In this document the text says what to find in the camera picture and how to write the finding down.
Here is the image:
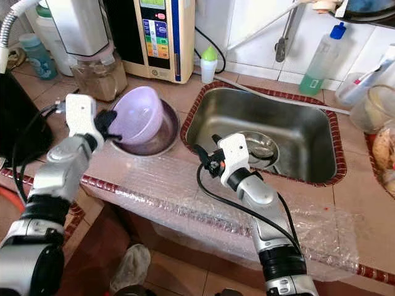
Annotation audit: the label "large clear plastic container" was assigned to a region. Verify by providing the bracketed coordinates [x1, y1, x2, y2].
[349, 83, 395, 134]

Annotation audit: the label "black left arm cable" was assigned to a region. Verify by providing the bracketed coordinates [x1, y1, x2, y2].
[12, 102, 65, 204]

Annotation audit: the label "thin white wall tube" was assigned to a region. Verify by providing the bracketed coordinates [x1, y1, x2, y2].
[225, 0, 315, 53]

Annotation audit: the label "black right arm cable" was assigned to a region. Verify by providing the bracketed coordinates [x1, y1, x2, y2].
[196, 163, 303, 253]

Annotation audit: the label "green dish soap bottle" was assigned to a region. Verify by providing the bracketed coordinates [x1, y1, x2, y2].
[298, 23, 347, 96]

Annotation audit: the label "orange hose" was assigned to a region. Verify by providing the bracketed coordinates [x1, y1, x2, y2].
[0, 185, 25, 213]

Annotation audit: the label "dark blue basin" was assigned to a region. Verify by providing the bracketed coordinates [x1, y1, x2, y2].
[343, 0, 395, 25]

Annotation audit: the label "glass jar brown contents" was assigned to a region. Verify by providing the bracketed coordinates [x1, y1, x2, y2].
[69, 49, 127, 102]

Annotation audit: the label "white plastic bag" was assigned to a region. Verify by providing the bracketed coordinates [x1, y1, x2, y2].
[110, 244, 152, 294]

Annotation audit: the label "black appliance cable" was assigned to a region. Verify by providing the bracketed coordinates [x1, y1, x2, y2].
[194, 27, 226, 75]

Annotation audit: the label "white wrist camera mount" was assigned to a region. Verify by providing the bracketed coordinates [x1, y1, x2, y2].
[63, 94, 99, 139]
[217, 133, 251, 173]

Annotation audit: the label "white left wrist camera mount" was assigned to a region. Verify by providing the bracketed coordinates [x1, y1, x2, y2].
[63, 94, 99, 139]

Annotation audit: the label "stainless steel sink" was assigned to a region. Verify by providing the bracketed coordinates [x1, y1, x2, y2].
[180, 80, 346, 187]

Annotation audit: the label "black kettle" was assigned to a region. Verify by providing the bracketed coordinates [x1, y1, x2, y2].
[0, 68, 56, 164]

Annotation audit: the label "white bottle green cap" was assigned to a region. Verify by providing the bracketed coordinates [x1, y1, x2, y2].
[200, 45, 219, 85]

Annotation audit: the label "white hose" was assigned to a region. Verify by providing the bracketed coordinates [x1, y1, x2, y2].
[222, 74, 349, 116]

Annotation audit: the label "grey faucet pipe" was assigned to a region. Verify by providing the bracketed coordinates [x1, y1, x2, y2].
[275, 3, 300, 64]

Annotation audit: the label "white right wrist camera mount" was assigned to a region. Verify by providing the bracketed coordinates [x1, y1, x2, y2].
[217, 133, 251, 173]

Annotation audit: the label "clear bubble wrap sheet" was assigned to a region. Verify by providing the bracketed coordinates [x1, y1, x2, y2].
[99, 148, 365, 275]

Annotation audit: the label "white plastic container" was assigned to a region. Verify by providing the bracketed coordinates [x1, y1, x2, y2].
[35, 0, 75, 68]

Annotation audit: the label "white toothpaste tube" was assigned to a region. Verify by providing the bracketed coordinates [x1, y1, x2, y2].
[343, 43, 395, 105]

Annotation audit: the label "purple plastic bowl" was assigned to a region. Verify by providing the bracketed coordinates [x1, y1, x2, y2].
[108, 86, 166, 146]

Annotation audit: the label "beige tap fitting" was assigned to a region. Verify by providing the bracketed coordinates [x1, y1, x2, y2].
[312, 0, 346, 16]

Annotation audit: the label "cream water ionizer appliance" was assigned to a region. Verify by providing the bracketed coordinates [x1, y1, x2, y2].
[104, 0, 196, 84]

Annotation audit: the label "round steel dish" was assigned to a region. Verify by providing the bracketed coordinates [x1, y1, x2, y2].
[114, 99, 180, 157]

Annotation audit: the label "small teal bottle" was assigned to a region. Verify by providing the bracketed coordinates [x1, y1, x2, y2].
[19, 33, 57, 81]

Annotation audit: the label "silver grey appliance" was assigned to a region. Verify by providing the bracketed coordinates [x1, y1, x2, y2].
[46, 0, 110, 57]

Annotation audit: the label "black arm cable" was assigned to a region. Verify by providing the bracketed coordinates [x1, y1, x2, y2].
[196, 163, 303, 253]
[12, 102, 65, 204]

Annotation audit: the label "flexible metal spout hose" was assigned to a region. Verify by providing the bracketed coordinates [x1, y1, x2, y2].
[0, 0, 50, 75]

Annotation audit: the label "clear bag of bread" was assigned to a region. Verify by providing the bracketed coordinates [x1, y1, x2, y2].
[370, 126, 395, 198]

